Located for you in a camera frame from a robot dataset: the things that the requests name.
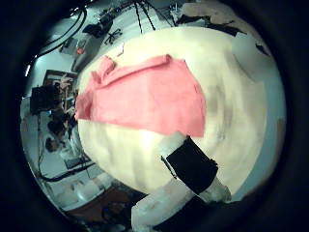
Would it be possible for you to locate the white round plant pot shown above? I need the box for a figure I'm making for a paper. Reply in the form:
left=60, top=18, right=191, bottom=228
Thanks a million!
left=231, top=32, right=278, bottom=83

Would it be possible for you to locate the black camera tripod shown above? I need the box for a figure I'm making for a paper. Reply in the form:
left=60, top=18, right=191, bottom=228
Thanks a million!
left=132, top=0, right=157, bottom=35

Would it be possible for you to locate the person with dark hair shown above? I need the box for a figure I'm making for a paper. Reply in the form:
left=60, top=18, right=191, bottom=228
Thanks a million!
left=43, top=136, right=63, bottom=153
left=47, top=118, right=70, bottom=137

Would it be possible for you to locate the black floor cable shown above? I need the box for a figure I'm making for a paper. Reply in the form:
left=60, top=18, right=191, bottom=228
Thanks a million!
left=34, top=9, right=89, bottom=60

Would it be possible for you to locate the black office chair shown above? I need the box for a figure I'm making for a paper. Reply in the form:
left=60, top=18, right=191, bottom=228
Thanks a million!
left=82, top=17, right=124, bottom=45

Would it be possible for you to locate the orange button-up shirt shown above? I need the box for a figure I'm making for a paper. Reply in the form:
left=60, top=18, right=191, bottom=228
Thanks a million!
left=73, top=53, right=208, bottom=138

